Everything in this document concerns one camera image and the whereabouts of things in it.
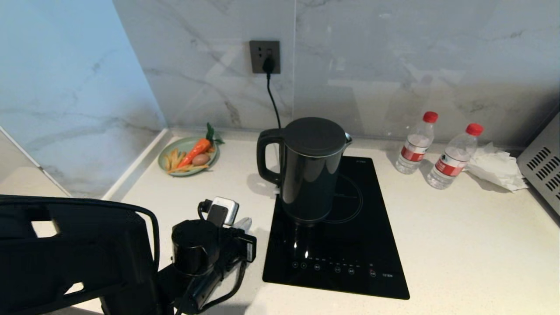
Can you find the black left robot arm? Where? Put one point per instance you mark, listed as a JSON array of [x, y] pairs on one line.
[[78, 262]]

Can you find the black electric kettle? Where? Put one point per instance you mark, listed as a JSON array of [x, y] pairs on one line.
[[313, 175]]

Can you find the brown toy egg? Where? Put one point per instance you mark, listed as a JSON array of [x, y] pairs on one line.
[[201, 159]]

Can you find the red-capped water bottle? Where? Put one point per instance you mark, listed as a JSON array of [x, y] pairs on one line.
[[415, 148], [453, 162]]

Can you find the crumpled white tissue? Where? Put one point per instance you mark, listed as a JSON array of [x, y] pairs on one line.
[[494, 168]]

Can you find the black glass induction cooktop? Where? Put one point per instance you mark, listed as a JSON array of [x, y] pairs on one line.
[[350, 253]]

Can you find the silver vented appliance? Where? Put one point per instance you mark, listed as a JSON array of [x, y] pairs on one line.
[[542, 170]]

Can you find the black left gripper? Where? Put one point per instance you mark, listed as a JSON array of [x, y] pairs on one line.
[[238, 247]]

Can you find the orange toy carrot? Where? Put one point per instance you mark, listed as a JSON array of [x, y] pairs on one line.
[[194, 153]]

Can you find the green plate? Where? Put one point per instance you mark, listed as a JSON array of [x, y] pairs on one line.
[[170, 151]]

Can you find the yellow toy fries pile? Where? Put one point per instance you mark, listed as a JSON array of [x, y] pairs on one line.
[[173, 161]]

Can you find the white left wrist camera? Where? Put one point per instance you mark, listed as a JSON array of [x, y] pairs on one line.
[[223, 211]]

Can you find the dark grey wall socket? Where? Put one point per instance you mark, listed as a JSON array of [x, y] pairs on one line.
[[264, 52]]

